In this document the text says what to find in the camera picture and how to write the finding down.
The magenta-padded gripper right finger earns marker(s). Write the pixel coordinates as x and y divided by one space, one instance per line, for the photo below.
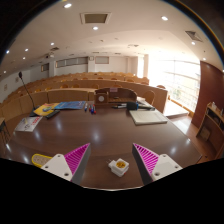
161 166

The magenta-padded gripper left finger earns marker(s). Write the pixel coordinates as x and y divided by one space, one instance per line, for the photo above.
61 166

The white charger with red switch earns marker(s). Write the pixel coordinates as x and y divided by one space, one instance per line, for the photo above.
119 167

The white notebook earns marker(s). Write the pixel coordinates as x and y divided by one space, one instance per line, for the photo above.
148 117

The black remote control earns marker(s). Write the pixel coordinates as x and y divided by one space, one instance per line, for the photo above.
52 114

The white printed paper sheet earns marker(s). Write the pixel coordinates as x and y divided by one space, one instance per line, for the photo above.
28 123

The black gooseneck desk microphone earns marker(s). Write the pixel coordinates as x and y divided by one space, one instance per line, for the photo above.
33 113

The blue booklet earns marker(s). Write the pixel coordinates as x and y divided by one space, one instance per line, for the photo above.
70 105

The wooden shelf unit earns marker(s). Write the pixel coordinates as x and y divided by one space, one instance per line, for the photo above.
211 130

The blue marker pen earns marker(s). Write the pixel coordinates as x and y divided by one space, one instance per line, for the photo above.
91 109
86 107

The red marker pen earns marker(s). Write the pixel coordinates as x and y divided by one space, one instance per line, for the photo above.
94 109

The rows of wooden auditorium seats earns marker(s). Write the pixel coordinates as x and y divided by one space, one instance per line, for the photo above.
66 95

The stool with black legs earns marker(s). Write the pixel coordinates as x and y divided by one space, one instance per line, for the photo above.
2 124

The wooden desk organizer with clock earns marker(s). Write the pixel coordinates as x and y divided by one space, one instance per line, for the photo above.
116 96

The large bright window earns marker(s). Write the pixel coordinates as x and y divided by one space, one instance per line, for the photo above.
181 83

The small square ceiling vent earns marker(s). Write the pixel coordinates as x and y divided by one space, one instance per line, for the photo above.
194 36

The large square ceiling vent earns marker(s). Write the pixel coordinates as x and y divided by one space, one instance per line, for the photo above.
95 18

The recessed ceiling lights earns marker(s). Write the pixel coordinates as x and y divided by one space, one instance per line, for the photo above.
67 5

